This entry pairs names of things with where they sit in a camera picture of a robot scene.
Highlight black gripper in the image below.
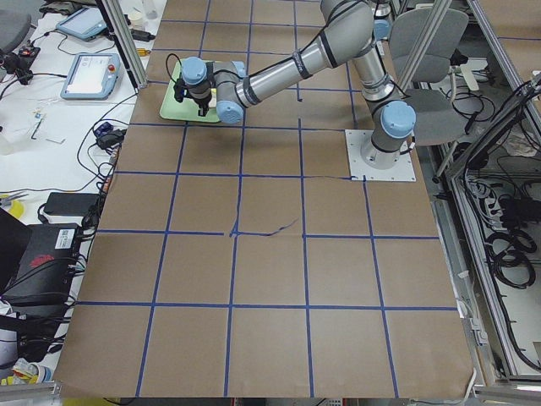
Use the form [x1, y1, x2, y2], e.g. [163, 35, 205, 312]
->
[188, 84, 211, 117]

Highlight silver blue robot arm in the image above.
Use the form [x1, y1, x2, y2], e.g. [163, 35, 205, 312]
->
[173, 1, 416, 154]

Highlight mint green tray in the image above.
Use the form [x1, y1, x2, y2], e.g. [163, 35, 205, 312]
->
[160, 80, 220, 123]

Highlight near teach pendant tablet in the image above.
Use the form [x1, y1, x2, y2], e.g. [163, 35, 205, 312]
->
[60, 53, 121, 100]

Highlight teach pendant tablet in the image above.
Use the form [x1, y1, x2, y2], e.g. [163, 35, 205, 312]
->
[56, 8, 107, 41]
[60, 53, 121, 100]

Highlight far teach pendant tablet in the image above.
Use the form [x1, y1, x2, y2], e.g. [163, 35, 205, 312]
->
[56, 8, 107, 41]

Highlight black power brick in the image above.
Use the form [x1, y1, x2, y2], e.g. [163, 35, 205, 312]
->
[43, 192, 98, 217]

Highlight black computer box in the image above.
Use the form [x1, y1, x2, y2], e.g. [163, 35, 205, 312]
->
[1, 223, 85, 306]

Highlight grey office chair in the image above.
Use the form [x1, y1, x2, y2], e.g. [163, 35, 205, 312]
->
[389, 8, 468, 146]

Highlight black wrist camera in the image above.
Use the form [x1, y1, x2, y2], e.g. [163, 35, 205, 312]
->
[173, 77, 186, 103]

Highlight aluminium frame post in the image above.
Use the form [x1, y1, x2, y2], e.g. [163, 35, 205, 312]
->
[96, 0, 148, 91]

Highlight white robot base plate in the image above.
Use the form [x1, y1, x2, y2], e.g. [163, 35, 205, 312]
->
[345, 129, 416, 182]

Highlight black coiled cables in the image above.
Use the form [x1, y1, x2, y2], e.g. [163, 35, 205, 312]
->
[485, 228, 538, 291]

